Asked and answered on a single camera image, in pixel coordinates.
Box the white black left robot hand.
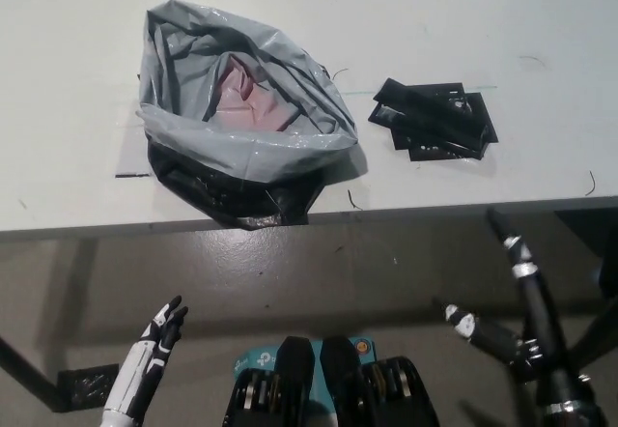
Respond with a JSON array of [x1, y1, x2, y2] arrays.
[[101, 294, 190, 417]]

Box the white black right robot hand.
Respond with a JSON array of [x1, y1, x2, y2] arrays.
[[442, 302, 538, 366]]

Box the grey and black plastic bag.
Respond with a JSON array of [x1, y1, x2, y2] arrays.
[[134, 0, 359, 231]]

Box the black pole with silver rings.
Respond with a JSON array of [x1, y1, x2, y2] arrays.
[[485, 207, 576, 380]]

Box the teal router box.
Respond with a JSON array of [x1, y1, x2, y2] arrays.
[[231, 334, 378, 427]]

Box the black robot torso blocks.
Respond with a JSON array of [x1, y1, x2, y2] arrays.
[[221, 334, 441, 427]]

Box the black flat plastic pieces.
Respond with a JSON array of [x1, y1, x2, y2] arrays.
[[366, 77, 499, 163]]

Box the pink crumpled sheet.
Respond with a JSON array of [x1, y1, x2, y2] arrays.
[[211, 57, 296, 131]]

